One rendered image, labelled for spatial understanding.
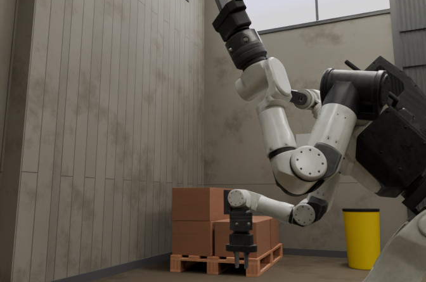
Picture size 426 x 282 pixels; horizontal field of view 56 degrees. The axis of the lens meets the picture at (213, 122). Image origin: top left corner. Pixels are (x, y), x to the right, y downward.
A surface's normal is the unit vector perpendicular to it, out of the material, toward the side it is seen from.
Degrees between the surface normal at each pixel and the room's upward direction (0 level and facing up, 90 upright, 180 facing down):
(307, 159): 73
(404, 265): 90
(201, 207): 90
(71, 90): 90
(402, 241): 113
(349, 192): 90
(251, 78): 106
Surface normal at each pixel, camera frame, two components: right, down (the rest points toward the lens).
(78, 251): 0.91, -0.07
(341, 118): 0.11, -0.46
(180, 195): -0.36, -0.17
